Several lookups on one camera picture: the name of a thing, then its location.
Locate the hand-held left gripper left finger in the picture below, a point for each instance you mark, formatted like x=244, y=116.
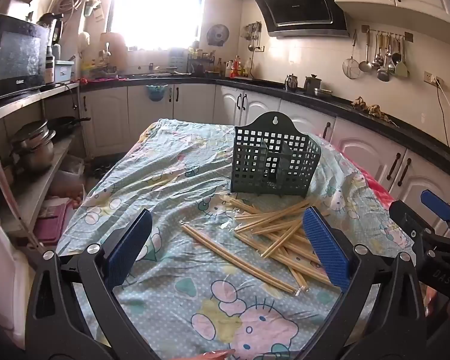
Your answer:
x=129, y=247

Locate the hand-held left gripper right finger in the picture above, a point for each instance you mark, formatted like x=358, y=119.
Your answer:
x=326, y=247

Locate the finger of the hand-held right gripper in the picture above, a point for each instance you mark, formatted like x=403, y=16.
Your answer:
x=437, y=204
x=408, y=217

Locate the pile of bamboo chopsticks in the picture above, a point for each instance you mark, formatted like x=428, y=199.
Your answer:
x=277, y=228

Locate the green plastic utensil basket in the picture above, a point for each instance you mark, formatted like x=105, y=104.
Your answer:
x=270, y=157

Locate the person's left hand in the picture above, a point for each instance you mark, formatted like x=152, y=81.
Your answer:
x=217, y=354

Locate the cartoon printed tablecloth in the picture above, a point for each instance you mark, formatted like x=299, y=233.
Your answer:
x=172, y=180

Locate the pink box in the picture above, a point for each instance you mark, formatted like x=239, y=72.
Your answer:
x=52, y=223

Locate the dark slippers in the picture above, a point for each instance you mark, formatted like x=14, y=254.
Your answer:
x=103, y=170

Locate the metal storage shelf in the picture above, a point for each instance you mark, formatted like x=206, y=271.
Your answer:
x=30, y=195

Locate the black kitchen countertop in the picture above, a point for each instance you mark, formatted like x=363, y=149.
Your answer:
x=360, y=114

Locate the ginger roots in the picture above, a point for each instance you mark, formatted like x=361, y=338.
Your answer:
x=371, y=108

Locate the white plastic bag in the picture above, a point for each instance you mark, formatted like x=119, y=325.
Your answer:
x=2, y=270

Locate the black frying pan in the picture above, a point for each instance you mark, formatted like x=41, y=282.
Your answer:
x=65, y=123

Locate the stacked steel pots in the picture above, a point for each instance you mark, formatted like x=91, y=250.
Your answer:
x=33, y=146

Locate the pale green spatula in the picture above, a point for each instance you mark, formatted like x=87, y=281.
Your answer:
x=402, y=69

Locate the large steel ladle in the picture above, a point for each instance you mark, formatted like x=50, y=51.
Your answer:
x=383, y=74

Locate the shallow steel pan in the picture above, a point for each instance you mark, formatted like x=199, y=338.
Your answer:
x=322, y=92

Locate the white base cabinets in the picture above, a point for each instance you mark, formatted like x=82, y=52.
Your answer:
x=195, y=105

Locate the blue hanging bin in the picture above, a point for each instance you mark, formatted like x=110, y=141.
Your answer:
x=156, y=93

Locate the metal mesh strainer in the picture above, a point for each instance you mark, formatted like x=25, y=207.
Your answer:
x=351, y=69

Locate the steel lidded pot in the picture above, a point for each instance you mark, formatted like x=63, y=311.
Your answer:
x=312, y=83

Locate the steel kettle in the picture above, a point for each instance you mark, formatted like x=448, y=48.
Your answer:
x=291, y=82

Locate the light blue storage box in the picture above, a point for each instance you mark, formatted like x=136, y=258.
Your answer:
x=64, y=72

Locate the dark bottle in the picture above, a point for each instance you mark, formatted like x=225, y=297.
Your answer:
x=50, y=69

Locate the black dish rack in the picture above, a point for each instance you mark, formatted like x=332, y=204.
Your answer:
x=200, y=63

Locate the condiment bottles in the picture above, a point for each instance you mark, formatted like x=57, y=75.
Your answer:
x=236, y=68

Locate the black microwave oven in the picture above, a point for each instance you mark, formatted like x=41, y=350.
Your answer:
x=17, y=58

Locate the hanging kitchen tools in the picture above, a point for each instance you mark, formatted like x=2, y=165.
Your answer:
x=252, y=32

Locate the black range hood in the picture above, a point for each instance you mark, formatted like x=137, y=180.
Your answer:
x=300, y=5

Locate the bright kitchen window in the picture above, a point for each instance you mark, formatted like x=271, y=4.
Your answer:
x=157, y=7

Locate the white wall outlet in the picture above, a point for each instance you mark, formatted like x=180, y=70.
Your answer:
x=433, y=78

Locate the small round wall fan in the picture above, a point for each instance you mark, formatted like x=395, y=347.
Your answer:
x=217, y=35

